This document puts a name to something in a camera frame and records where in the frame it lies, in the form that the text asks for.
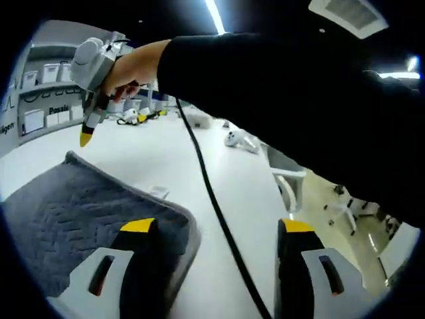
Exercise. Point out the grey towel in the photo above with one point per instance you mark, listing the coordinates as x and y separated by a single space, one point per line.
83 216

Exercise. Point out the person's right hand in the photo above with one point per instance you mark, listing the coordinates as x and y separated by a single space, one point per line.
136 66

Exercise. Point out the yellow white spare device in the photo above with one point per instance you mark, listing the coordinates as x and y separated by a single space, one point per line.
131 116

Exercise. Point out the row of white storage bins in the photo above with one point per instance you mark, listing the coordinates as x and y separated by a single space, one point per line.
50 71

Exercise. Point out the grey metal shelf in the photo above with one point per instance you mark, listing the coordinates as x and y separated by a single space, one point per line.
50 87

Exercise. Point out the white chair base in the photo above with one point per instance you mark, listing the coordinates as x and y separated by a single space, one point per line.
345 207

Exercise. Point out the small white box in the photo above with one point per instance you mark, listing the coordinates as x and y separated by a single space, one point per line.
199 121

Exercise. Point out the white office chair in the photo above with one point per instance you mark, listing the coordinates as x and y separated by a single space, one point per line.
292 172

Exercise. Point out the long ceiling light strip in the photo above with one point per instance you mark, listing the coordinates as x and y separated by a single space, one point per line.
215 16

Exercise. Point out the white round device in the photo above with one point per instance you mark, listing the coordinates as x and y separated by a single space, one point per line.
232 138

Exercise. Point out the ceiling air vent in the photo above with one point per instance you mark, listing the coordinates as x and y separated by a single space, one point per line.
348 13

